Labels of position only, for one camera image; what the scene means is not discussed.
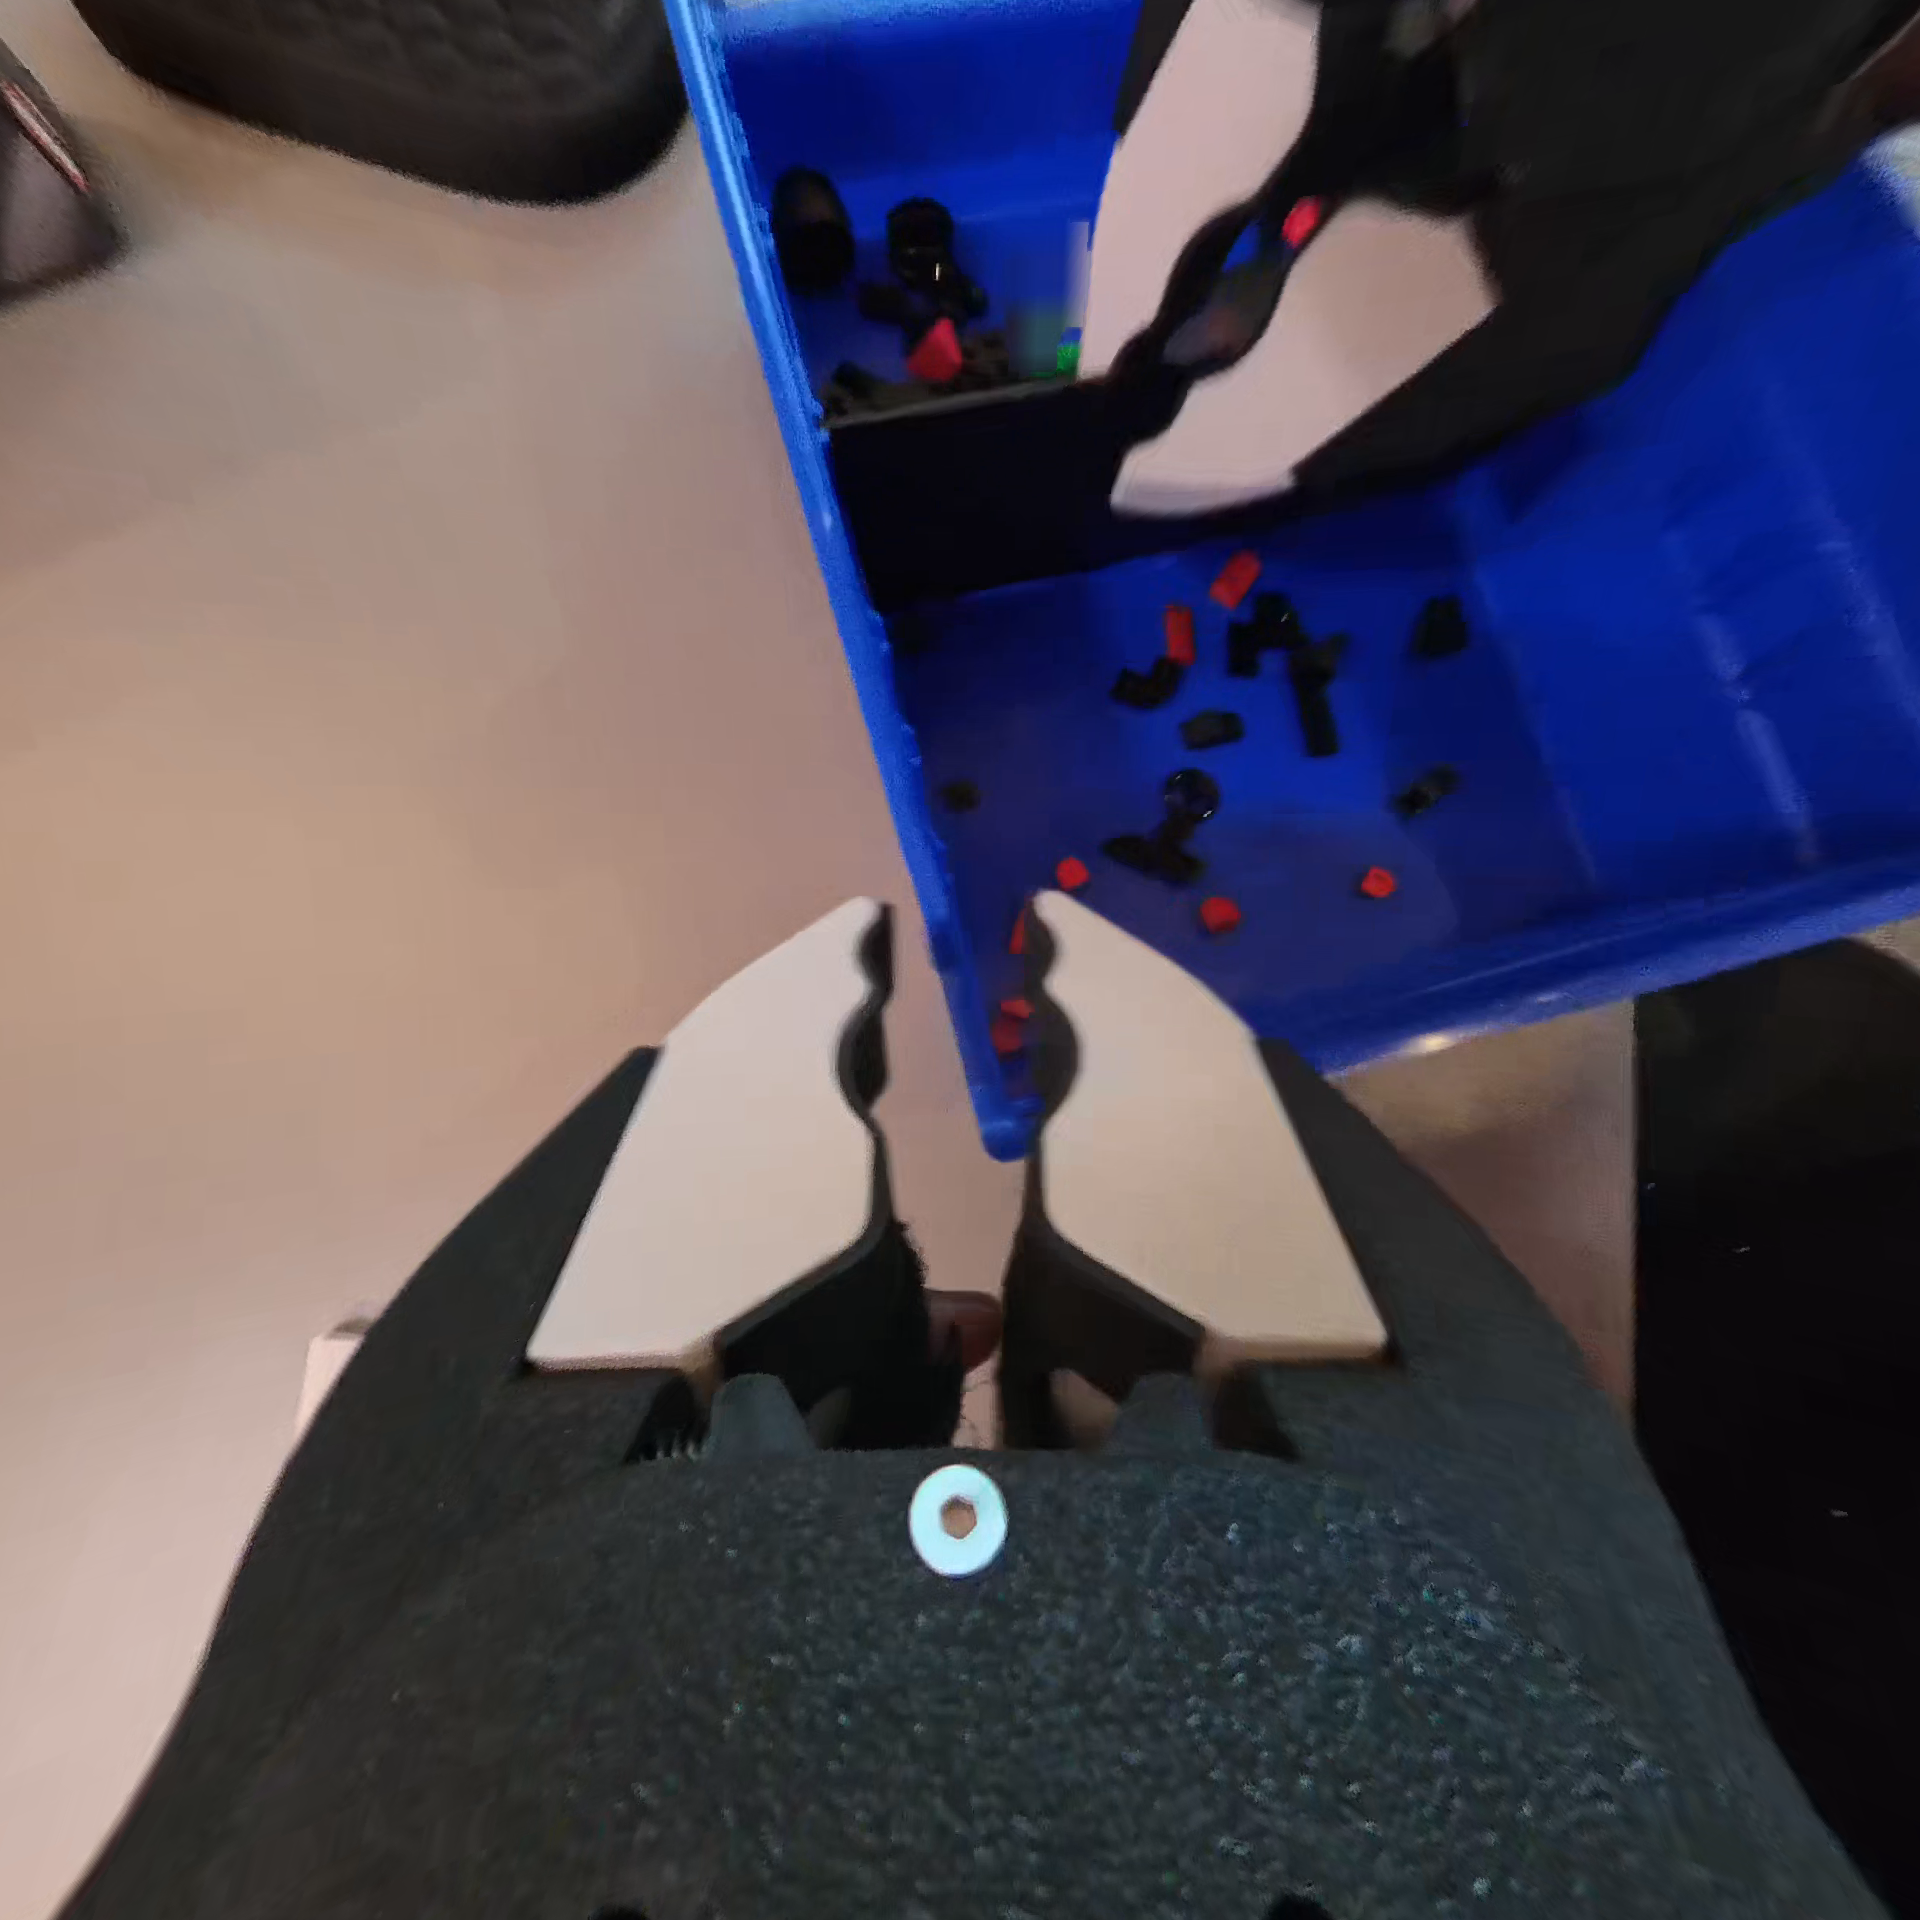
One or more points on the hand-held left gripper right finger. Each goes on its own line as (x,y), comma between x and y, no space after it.
(1201,1185)

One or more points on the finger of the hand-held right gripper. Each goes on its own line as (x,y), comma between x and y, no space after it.
(1187,151)
(1352,360)

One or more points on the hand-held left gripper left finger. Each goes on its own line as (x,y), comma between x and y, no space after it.
(722,1170)

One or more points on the small red lego brick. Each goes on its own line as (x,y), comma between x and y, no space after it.
(1301,221)

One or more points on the heap of lego parts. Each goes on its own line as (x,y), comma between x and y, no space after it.
(916,255)
(1187,793)

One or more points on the blue plastic bin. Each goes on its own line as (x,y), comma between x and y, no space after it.
(1651,675)

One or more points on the black bin divider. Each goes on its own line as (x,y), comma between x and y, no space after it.
(976,482)

